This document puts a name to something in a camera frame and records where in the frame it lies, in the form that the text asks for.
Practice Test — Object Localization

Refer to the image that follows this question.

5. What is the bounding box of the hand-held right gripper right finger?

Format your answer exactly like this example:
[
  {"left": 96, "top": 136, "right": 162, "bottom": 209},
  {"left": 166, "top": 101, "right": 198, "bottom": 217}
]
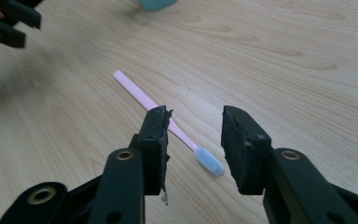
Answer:
[{"left": 220, "top": 105, "right": 273, "bottom": 197}]

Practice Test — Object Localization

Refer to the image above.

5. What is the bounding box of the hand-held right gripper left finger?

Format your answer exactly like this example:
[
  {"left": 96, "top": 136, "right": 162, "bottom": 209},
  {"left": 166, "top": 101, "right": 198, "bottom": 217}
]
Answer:
[{"left": 135, "top": 105, "right": 174, "bottom": 205}]

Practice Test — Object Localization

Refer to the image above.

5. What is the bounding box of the pink toothbrush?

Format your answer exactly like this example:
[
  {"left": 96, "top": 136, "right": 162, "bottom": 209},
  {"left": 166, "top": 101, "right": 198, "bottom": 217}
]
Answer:
[{"left": 112, "top": 69, "right": 226, "bottom": 178}]

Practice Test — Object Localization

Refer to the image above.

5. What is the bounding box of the teal cup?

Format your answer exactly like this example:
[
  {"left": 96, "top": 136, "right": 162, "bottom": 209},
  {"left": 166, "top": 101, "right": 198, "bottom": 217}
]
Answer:
[{"left": 132, "top": 0, "right": 179, "bottom": 12}]

